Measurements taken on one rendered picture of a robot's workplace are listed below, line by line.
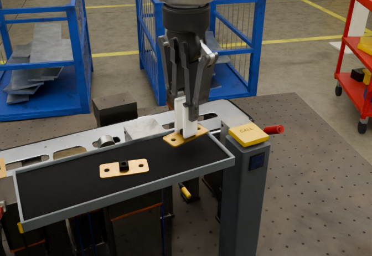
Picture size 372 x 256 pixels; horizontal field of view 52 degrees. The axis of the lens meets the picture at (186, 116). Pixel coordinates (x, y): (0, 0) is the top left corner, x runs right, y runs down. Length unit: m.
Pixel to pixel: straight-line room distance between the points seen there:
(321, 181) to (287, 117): 0.45
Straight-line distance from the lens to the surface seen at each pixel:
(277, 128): 0.87
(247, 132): 0.80
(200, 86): 0.62
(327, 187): 1.45
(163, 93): 2.92
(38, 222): 0.63
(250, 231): 0.94
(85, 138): 1.09
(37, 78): 3.16
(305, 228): 1.27
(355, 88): 3.45
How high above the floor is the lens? 1.58
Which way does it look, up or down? 30 degrees down
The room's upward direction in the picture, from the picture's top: straight up
